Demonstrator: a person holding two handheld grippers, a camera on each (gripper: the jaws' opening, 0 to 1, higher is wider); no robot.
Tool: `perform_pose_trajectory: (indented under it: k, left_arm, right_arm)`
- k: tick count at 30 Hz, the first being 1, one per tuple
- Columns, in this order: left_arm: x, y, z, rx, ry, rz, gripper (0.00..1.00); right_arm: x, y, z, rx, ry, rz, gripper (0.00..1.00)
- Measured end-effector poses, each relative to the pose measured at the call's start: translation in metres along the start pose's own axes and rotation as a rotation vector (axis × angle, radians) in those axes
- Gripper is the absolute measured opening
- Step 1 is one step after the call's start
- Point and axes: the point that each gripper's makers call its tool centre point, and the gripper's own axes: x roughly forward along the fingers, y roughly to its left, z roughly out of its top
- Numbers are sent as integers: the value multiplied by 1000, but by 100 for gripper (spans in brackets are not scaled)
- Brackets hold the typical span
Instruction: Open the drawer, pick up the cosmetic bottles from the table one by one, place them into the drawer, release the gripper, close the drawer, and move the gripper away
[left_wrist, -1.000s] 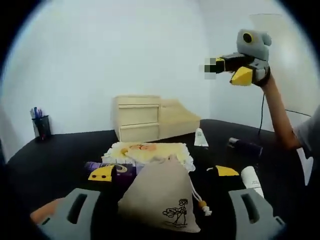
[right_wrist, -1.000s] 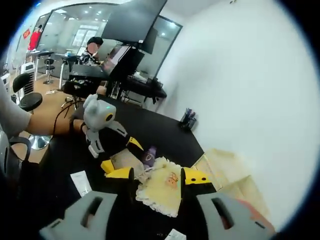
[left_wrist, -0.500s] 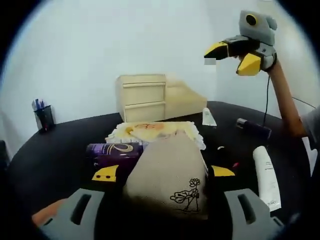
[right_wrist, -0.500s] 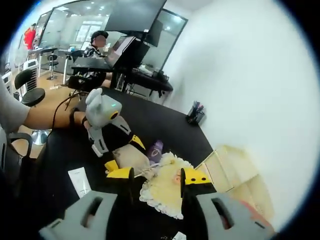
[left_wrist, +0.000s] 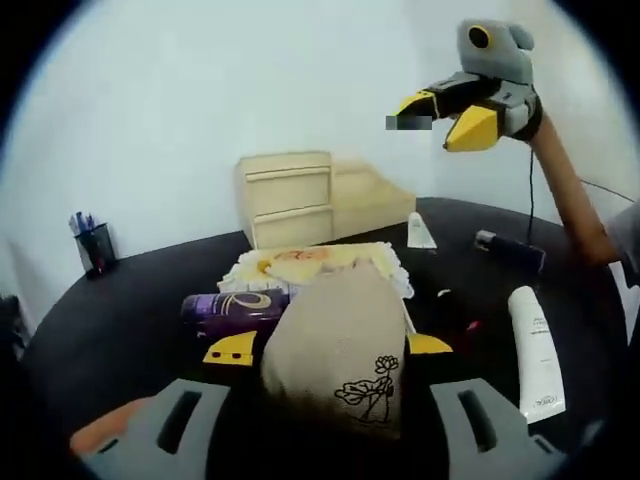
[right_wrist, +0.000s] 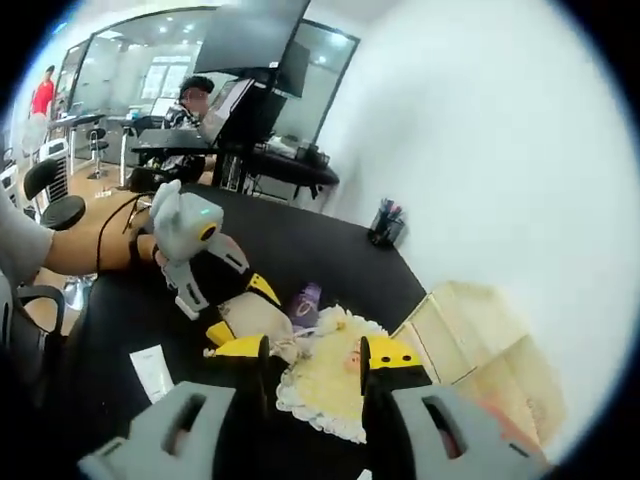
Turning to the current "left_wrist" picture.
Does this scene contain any long white cosmetic tube bottle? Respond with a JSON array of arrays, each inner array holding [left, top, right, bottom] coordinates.
[[506, 284, 570, 426]]

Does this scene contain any black office chair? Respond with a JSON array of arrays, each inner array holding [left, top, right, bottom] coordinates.
[[0, 293, 27, 361]]

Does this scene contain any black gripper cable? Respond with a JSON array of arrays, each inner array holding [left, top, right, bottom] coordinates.
[[527, 137, 639, 239]]

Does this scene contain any dark blue cosmetic spray bottle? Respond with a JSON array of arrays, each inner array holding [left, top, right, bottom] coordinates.
[[473, 228, 548, 275]]

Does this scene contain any short white cosmetic tube bottle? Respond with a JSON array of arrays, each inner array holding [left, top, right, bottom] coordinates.
[[405, 210, 440, 250]]

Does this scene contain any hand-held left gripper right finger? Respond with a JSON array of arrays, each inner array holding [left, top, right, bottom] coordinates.
[[402, 332, 556, 480]]

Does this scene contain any beige drawstring pouch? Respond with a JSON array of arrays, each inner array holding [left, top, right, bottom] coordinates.
[[259, 259, 407, 442]]

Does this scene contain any person's left hand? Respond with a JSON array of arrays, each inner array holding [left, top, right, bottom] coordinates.
[[68, 401, 140, 455]]

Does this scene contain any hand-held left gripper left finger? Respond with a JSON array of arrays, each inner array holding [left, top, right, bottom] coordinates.
[[94, 329, 264, 480]]

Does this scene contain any cream drawer organizer box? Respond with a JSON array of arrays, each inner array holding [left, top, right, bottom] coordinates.
[[235, 151, 417, 250]]

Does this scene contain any black mesh pen holder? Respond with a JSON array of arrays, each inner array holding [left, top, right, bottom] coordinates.
[[68, 212, 119, 279]]

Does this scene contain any grey shirt sleeve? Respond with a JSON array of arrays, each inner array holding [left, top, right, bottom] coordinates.
[[604, 199, 640, 311]]

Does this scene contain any purple cosmetic bottle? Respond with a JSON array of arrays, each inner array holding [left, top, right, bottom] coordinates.
[[180, 288, 293, 342]]

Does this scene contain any black table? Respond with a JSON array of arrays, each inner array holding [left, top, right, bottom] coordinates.
[[22, 196, 632, 480]]

